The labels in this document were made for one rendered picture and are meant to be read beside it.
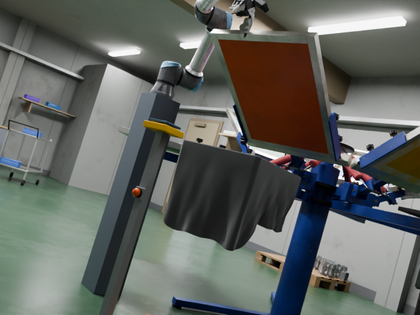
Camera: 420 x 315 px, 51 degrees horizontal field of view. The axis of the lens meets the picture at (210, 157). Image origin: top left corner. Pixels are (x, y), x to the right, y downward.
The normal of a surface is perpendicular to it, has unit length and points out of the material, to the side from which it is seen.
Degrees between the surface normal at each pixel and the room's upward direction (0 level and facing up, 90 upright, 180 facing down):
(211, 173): 91
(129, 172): 90
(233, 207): 94
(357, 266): 90
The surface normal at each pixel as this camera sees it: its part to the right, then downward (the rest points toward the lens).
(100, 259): -0.73, -0.27
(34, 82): 0.62, 0.13
